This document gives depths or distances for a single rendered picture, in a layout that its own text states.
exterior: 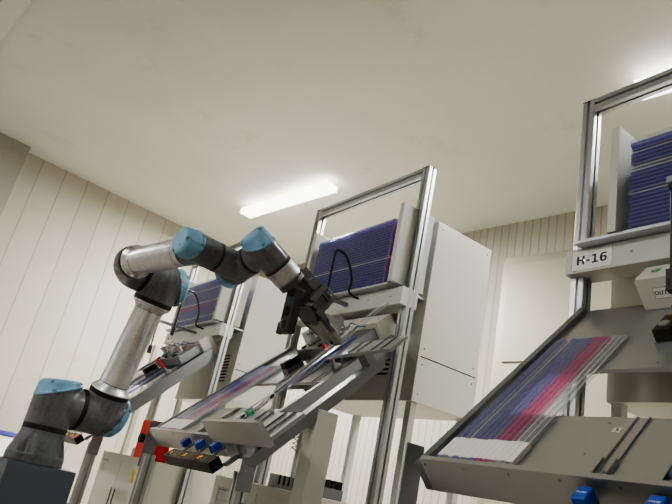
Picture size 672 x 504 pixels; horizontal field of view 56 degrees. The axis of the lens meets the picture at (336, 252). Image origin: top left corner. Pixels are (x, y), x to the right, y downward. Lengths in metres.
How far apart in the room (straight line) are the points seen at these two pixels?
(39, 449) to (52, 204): 4.74
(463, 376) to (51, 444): 1.47
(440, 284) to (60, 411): 1.41
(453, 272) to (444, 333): 0.25
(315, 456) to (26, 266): 4.90
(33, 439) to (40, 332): 4.43
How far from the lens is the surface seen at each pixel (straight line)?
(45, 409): 1.91
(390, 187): 2.68
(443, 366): 2.47
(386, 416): 2.22
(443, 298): 2.50
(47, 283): 6.36
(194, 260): 1.56
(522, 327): 4.90
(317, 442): 1.70
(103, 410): 1.96
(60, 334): 6.36
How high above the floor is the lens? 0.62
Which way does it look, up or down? 21 degrees up
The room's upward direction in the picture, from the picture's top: 12 degrees clockwise
